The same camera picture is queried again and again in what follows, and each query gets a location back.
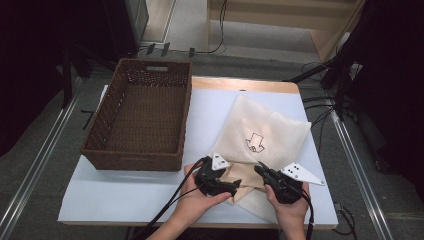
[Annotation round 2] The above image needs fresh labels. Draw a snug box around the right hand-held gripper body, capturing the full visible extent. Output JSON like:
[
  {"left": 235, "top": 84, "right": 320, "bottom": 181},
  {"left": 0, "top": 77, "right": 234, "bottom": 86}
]
[{"left": 264, "top": 162, "right": 326, "bottom": 205}]

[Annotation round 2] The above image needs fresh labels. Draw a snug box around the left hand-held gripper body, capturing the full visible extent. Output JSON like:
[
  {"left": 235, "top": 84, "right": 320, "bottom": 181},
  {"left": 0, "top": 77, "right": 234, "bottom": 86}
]
[{"left": 194, "top": 152, "right": 232, "bottom": 197}]

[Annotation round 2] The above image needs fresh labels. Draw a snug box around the cream cloth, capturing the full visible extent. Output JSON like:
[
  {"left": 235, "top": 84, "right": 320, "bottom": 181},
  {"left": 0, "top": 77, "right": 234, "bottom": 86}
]
[{"left": 226, "top": 162, "right": 268, "bottom": 204}]

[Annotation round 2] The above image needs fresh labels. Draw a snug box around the brown woven basket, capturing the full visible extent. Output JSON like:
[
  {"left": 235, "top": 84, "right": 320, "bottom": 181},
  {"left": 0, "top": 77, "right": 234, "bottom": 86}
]
[{"left": 80, "top": 58, "right": 193, "bottom": 173}]

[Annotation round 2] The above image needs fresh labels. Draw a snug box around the person's right hand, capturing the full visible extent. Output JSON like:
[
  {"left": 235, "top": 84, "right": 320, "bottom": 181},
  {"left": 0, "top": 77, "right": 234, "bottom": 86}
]
[{"left": 264, "top": 182, "right": 311, "bottom": 223}]

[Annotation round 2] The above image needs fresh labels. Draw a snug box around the person's left hand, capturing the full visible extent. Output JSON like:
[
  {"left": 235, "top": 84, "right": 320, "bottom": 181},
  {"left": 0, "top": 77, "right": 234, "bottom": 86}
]
[{"left": 173, "top": 163, "right": 233, "bottom": 223}]

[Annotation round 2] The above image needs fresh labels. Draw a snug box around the black tripod stand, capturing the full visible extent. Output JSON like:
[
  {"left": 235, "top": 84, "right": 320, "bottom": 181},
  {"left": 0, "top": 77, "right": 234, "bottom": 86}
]
[{"left": 282, "top": 49, "right": 356, "bottom": 122}]

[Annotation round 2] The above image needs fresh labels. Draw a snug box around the light wooden platform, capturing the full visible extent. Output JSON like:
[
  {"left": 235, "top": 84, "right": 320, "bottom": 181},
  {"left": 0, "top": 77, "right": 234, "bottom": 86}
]
[{"left": 205, "top": 0, "right": 366, "bottom": 63}]

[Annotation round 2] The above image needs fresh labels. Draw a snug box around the black curtain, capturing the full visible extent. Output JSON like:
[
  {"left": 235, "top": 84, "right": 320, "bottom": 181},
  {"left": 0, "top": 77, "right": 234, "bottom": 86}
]
[
  {"left": 339, "top": 0, "right": 424, "bottom": 194},
  {"left": 0, "top": 0, "right": 114, "bottom": 158}
]

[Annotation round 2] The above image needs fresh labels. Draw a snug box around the dark cabinet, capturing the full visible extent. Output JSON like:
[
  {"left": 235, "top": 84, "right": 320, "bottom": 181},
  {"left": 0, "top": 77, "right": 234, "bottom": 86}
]
[{"left": 101, "top": 0, "right": 150, "bottom": 59}]

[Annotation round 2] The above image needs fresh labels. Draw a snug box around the black metal stand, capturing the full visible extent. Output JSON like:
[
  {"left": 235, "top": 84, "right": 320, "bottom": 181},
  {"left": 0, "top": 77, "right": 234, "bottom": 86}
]
[{"left": 59, "top": 44, "right": 118, "bottom": 109}]

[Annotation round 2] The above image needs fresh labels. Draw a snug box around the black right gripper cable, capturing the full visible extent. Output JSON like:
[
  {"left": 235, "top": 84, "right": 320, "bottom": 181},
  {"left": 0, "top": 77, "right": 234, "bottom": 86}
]
[{"left": 298, "top": 186, "right": 316, "bottom": 240}]

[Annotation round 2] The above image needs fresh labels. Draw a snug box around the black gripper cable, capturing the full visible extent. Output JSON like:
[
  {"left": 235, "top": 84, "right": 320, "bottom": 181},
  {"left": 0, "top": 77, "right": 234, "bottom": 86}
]
[
  {"left": 298, "top": 186, "right": 316, "bottom": 240},
  {"left": 131, "top": 157, "right": 206, "bottom": 240}
]

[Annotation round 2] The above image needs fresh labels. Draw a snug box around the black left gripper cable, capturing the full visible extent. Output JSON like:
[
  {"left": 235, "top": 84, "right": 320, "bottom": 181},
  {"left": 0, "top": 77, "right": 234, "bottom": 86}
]
[{"left": 131, "top": 157, "right": 206, "bottom": 240}]

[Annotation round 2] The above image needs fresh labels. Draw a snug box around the metal floor rail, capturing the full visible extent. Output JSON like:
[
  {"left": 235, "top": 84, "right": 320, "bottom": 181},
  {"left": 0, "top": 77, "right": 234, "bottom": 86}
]
[
  {"left": 0, "top": 76, "right": 84, "bottom": 240},
  {"left": 329, "top": 108, "right": 396, "bottom": 240}
]

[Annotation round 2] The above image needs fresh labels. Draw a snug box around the black cable bundle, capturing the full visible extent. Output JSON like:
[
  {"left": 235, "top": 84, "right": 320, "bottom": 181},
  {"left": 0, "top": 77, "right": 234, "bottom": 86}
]
[{"left": 300, "top": 60, "right": 336, "bottom": 156}]

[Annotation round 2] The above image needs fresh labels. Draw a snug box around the black floor cable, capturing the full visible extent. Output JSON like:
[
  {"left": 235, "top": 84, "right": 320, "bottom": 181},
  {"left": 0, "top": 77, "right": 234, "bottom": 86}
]
[{"left": 138, "top": 0, "right": 229, "bottom": 58}]

